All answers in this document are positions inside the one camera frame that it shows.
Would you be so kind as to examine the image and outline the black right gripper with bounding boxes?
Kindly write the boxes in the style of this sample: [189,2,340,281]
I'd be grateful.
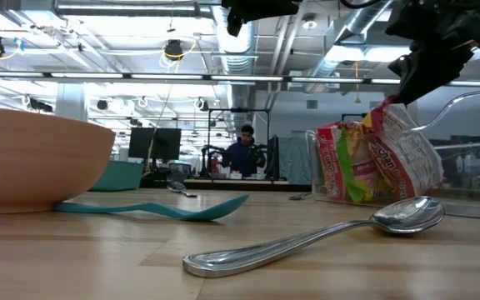
[385,7,480,106]

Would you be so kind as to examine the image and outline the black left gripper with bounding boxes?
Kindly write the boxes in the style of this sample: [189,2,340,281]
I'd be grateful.
[222,0,302,38]

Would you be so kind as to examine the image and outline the roast beef ramen packet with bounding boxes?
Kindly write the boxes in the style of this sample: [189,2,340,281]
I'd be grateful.
[362,94,445,201]

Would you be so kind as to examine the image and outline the pink green ramen packet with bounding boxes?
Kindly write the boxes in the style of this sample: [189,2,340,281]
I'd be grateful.
[315,121,391,205]

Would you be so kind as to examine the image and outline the clear plastic container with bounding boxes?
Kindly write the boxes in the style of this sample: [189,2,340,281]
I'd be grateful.
[305,88,480,221]

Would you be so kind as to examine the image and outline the black spoon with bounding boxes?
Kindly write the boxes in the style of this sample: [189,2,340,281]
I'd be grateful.
[288,191,314,203]
[166,180,198,198]

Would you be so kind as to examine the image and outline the silver metal spoon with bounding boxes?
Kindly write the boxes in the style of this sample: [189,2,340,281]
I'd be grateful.
[182,195,446,279]

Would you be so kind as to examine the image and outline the teal spatula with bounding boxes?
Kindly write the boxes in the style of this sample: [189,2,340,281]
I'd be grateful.
[54,194,250,223]

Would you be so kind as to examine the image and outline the teal plastic basket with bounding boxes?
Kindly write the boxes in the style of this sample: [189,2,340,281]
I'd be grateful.
[88,160,145,193]

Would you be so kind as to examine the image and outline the orange bowl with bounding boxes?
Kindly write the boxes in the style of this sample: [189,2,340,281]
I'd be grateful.
[0,106,117,215]

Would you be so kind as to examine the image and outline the long ceiling light strip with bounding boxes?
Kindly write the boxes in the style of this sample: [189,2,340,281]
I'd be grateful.
[0,70,480,88]

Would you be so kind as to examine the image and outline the dark background monitor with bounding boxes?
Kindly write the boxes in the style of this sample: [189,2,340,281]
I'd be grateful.
[264,135,282,181]

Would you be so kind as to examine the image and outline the person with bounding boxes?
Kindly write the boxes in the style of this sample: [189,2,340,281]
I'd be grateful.
[222,124,268,178]

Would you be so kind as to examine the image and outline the black background monitor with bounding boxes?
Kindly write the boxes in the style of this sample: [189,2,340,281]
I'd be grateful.
[128,127,157,160]
[155,127,183,162]

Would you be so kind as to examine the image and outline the silver ventilation duct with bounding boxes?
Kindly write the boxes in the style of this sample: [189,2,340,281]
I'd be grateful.
[210,3,262,109]

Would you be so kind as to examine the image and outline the black aluminium table frame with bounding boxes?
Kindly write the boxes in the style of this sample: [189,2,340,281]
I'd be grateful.
[139,177,313,193]

